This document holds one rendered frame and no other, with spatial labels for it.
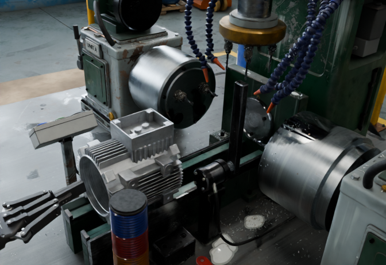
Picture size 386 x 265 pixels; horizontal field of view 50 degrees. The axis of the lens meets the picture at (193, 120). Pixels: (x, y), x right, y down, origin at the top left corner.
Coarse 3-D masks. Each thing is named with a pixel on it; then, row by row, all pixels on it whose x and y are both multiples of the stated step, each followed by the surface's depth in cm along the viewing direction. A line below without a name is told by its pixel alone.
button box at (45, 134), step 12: (60, 120) 112; (72, 120) 113; (84, 120) 115; (36, 132) 108; (48, 132) 109; (60, 132) 111; (72, 132) 113; (84, 132) 119; (36, 144) 110; (48, 144) 114
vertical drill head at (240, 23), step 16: (240, 0) 107; (256, 0) 104; (272, 0) 107; (240, 16) 108; (256, 16) 106; (272, 16) 109; (224, 32) 108; (240, 32) 104; (256, 32) 104; (272, 32) 104; (224, 48) 114; (272, 48) 114
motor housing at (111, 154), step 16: (96, 144) 99; (112, 144) 98; (80, 160) 101; (96, 160) 94; (112, 160) 94; (128, 160) 97; (144, 160) 98; (176, 160) 103; (80, 176) 104; (96, 176) 107; (144, 176) 96; (160, 176) 100; (176, 176) 103; (96, 192) 106; (112, 192) 91; (144, 192) 97; (160, 192) 102; (96, 208) 103
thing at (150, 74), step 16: (160, 48) 140; (176, 48) 144; (144, 64) 137; (160, 64) 133; (176, 64) 130; (192, 64) 133; (208, 64) 138; (144, 80) 135; (160, 80) 129; (176, 80) 130; (192, 80) 135; (144, 96) 135; (160, 96) 129; (176, 96) 132; (192, 96) 138; (208, 96) 143; (160, 112) 132; (176, 112) 136; (192, 112) 141; (176, 128) 140
